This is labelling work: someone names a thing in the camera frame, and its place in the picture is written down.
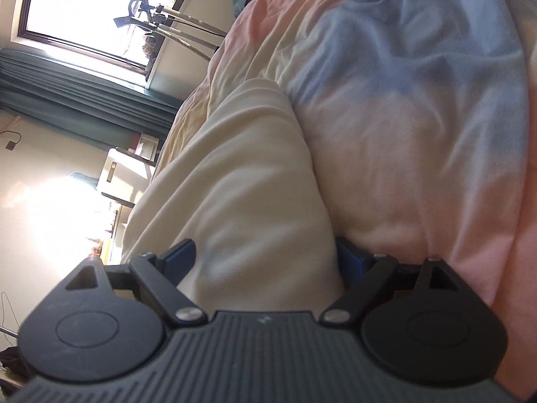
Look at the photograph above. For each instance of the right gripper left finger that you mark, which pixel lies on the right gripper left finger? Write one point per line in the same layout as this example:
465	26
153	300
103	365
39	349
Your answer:
104	321

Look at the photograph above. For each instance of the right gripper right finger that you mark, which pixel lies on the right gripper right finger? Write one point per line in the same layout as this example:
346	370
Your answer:
420	322

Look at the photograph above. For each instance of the cream sweatpants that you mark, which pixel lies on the cream sweatpants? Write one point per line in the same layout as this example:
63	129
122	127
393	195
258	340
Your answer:
244	191

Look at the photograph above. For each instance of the white wooden chair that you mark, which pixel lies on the white wooden chair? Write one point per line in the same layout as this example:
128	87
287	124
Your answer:
125	176

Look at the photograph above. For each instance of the white dresser desk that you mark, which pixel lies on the white dresser desk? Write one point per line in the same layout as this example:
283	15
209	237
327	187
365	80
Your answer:
109	246

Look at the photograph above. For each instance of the pastel bed sheet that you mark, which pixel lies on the pastel bed sheet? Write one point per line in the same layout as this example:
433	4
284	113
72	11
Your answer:
420	118

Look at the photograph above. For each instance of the teal curtain near desk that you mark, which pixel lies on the teal curtain near desk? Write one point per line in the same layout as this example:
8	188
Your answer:
102	111

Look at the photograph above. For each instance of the garment steamer stand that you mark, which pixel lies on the garment steamer stand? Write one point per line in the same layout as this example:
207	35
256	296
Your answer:
158	20

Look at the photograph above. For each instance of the teal garment on wall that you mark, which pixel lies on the teal garment on wall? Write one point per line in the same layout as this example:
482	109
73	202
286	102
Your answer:
88	180

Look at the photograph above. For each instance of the window with dark frame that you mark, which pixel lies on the window with dark frame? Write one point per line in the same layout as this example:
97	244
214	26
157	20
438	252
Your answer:
88	27

